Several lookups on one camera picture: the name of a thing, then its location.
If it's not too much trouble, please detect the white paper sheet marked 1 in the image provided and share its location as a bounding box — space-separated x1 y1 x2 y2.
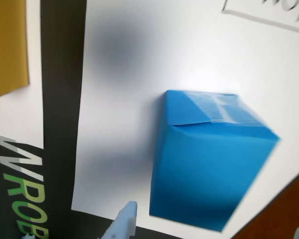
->
0 0 45 150

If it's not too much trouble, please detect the white paper sheet marked home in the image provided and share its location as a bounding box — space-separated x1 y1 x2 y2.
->
71 0 299 239

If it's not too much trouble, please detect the yellow paper box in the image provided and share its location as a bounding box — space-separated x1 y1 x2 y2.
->
0 0 30 102

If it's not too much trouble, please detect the dark grey printed mat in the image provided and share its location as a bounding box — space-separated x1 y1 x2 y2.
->
0 0 299 239

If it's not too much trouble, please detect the blue paper box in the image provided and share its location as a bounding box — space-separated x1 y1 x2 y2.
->
149 89 282 234

